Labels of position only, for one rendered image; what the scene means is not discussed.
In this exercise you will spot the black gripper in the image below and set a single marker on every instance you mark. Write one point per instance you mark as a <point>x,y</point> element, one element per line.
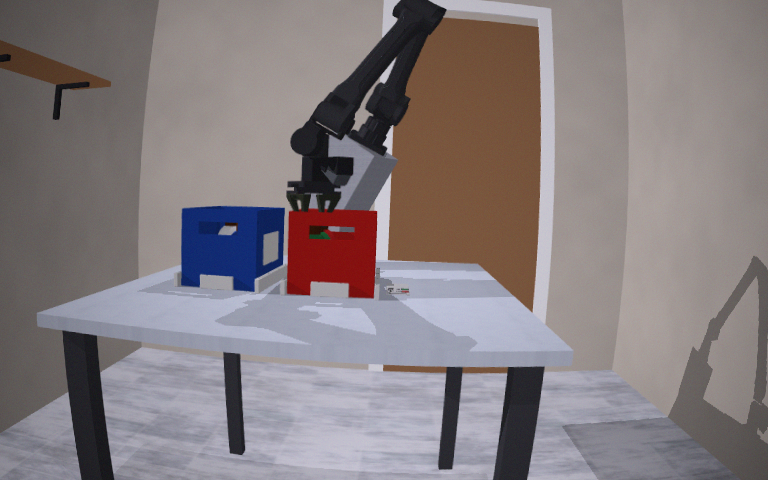
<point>301,187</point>

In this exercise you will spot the white paper strip with printed marks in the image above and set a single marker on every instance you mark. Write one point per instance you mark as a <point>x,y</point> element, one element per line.
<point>397,289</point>

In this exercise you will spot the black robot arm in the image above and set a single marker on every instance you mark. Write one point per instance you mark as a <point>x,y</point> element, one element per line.
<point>308,140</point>

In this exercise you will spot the red plastic crate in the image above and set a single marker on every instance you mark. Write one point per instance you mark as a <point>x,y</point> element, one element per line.
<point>350,258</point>

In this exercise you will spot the white bottle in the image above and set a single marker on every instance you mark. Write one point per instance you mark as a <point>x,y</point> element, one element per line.
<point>228,229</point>

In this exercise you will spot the blue plastic crate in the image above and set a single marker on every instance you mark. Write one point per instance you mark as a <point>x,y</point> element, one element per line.
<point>257,250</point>

